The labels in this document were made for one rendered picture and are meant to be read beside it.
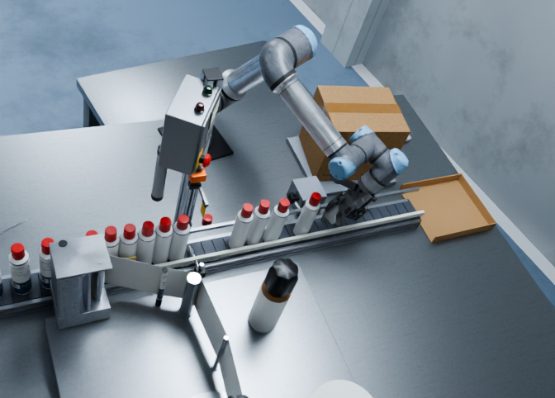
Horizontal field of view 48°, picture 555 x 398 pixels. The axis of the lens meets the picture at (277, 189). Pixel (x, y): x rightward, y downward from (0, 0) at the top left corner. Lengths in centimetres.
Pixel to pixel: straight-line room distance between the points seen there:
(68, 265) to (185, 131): 45
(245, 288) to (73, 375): 56
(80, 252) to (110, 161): 68
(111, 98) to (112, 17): 187
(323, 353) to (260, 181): 72
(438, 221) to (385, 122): 46
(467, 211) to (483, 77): 140
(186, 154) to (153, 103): 92
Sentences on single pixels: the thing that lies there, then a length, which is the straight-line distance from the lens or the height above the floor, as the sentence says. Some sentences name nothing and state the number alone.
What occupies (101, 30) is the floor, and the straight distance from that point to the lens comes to 422.
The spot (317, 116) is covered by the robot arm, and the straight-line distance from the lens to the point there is 190.
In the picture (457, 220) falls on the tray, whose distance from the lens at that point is 252.
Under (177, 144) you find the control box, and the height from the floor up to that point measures 139.
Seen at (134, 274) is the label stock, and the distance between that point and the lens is 181.
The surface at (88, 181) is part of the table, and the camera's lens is 222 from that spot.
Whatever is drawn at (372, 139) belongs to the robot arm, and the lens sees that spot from 199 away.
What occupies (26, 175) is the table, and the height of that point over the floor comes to 83.
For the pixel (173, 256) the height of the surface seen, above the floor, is 92.
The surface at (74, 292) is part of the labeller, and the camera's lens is 170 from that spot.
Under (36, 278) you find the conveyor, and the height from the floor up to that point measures 88.
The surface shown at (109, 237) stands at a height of 107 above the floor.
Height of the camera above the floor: 253
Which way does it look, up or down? 48 degrees down
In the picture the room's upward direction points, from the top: 21 degrees clockwise
